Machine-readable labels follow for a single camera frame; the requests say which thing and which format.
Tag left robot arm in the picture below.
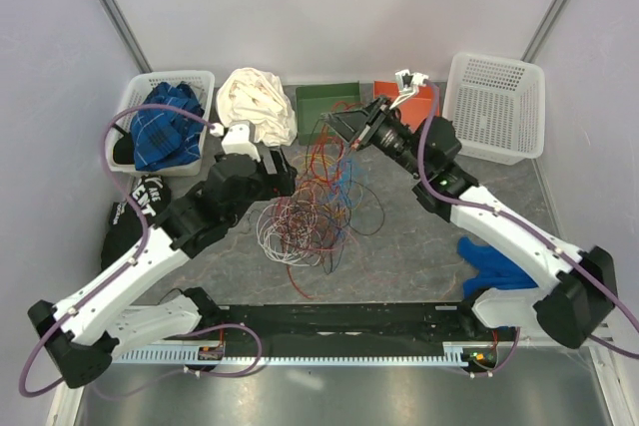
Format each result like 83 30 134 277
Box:
28 150 298 388

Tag white cable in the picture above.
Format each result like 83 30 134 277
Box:
255 201 320 267

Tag orange tray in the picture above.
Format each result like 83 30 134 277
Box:
373 81 433 133

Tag red cable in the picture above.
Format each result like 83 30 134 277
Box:
285 119 360 300

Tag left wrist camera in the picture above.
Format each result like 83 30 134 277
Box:
209 121 260 161

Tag blue cable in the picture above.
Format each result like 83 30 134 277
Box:
319 156 370 287

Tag left aluminium frame post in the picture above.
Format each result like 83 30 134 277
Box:
99 0 153 73

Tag black printed t-shirt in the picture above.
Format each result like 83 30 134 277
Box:
100 175 172 270

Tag yellow cable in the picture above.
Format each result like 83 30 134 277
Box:
289 154 350 198

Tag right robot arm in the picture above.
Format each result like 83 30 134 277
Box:
321 97 617 349

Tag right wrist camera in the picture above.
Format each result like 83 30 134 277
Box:
390 69 430 110

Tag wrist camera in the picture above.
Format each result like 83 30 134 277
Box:
209 121 260 161
390 69 430 110

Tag white crumpled cloth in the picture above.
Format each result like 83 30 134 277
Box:
216 67 298 147

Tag right aluminium frame post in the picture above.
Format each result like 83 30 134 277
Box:
520 0 570 63

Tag white basket with clothes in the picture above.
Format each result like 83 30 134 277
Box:
105 70 215 177

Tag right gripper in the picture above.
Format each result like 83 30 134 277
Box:
320 95 427 178

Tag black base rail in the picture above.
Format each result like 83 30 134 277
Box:
205 302 515 355

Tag pink cable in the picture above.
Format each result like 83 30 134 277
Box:
272 196 345 267

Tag blue fleece cloth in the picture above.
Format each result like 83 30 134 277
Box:
456 236 537 299

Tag aluminium frame post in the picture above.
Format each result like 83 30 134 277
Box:
99 0 153 73
520 0 570 63

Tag light blue cable duct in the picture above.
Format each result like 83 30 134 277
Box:
114 342 468 368

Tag green tray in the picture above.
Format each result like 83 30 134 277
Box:
296 82 360 146

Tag brown cable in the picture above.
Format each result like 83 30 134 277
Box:
244 146 386 277

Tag empty white basket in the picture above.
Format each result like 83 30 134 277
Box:
441 52 545 166

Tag blue plaid cloth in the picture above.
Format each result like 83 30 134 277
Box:
130 82 204 172

